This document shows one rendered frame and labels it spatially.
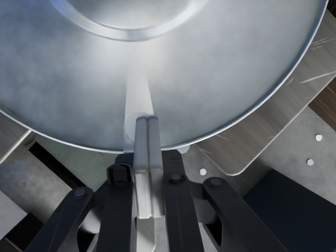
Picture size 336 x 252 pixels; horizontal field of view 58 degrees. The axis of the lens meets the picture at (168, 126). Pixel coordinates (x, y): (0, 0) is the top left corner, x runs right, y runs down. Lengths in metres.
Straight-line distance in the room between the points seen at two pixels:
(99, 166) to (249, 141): 0.20
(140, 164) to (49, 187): 0.25
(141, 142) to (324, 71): 0.15
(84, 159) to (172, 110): 0.18
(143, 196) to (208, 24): 0.13
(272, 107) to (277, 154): 0.87
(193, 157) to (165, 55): 0.82
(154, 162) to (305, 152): 1.01
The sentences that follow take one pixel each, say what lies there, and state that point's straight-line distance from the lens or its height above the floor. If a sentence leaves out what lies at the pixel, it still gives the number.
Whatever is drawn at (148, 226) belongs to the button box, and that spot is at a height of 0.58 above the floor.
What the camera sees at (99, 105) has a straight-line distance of 0.22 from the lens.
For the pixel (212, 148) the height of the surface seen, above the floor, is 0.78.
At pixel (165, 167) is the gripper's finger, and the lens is 0.16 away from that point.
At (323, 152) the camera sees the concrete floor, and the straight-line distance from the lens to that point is 1.18.
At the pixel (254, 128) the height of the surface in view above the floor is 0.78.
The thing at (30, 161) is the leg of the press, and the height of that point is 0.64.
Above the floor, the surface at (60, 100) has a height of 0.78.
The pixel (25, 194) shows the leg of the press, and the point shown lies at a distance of 0.41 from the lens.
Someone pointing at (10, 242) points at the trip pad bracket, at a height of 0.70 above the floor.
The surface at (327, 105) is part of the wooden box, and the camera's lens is 1.02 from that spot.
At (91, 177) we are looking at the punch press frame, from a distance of 0.38.
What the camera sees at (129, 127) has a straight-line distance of 0.22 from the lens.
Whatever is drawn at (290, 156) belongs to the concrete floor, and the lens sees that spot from 1.13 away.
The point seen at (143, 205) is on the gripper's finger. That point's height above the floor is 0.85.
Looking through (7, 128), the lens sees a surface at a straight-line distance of 0.33.
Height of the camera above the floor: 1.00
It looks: 84 degrees down
